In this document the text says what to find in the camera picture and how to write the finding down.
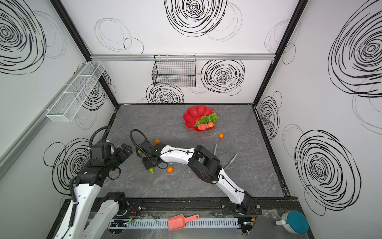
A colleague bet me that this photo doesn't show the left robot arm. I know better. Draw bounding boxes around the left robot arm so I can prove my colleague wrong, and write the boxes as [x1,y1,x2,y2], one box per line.
[53,141,133,239]

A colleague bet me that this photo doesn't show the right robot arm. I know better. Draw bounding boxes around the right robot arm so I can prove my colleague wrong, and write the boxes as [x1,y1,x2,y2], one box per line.
[136,140,261,215]

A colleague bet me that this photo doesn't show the pink plastic scoop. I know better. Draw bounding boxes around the pink plastic scoop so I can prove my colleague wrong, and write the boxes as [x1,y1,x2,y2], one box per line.
[168,214,200,231]

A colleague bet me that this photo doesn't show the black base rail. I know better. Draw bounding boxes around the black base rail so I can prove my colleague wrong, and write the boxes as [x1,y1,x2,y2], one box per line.
[61,197,302,216]

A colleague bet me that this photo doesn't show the white slotted cable duct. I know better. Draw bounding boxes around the white slotted cable duct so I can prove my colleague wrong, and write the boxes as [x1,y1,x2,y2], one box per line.
[108,217,240,230]

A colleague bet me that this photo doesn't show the black wire basket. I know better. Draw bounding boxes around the black wire basket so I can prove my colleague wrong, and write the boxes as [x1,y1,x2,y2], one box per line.
[151,54,197,87]

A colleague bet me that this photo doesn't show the white wire shelf basket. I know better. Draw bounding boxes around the white wire shelf basket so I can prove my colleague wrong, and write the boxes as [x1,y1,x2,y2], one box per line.
[46,61,105,122]

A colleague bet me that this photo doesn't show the metal kitchen tongs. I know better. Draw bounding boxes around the metal kitchen tongs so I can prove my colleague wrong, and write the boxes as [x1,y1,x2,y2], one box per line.
[213,143,238,170]

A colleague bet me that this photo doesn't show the green fake grape bunch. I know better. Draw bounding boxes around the green fake grape bunch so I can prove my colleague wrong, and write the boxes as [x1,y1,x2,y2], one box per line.
[195,113,218,127]

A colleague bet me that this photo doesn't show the teal and white container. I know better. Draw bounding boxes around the teal and white container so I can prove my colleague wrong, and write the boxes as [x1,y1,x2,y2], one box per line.
[276,211,309,235]

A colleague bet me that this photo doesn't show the red flower-shaped fruit bowl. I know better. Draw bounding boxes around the red flower-shaped fruit bowl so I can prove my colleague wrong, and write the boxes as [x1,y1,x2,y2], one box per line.
[183,105,215,132]

